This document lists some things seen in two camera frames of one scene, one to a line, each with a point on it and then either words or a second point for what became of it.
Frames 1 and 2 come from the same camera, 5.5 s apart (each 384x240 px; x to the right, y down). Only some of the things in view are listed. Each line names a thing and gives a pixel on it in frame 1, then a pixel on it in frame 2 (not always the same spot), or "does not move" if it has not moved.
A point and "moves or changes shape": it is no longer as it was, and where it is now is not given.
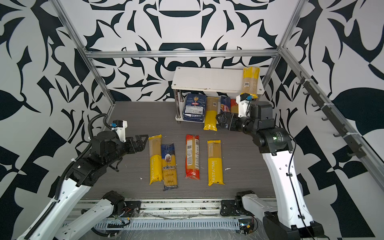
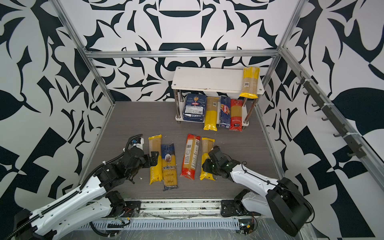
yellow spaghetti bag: x=211 y=112 does not move
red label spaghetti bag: x=192 y=159 does not move
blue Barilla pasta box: x=194 y=108 does not move
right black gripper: x=235 y=118 -> x=206 y=166
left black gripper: x=138 y=144 -> x=154 y=159
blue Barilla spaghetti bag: x=225 y=104 does not move
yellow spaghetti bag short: x=249 y=83 does not move
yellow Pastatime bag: x=215 y=163 moves or changes shape
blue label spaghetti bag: x=169 y=168 does not move
